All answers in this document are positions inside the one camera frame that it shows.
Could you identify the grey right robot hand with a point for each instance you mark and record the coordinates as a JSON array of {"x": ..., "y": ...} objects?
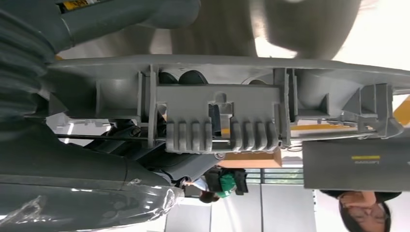
[{"x": 64, "y": 179}]

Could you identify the black bag with teal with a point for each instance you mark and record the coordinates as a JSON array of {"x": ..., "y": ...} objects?
[{"x": 227, "y": 182}]

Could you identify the brown cardboard box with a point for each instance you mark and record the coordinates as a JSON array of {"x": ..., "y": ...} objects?
[{"x": 250, "y": 160}]

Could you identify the grey laptop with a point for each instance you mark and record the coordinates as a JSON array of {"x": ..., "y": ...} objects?
[{"x": 352, "y": 173}]

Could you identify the person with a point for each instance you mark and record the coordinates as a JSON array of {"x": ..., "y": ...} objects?
[{"x": 362, "y": 217}]

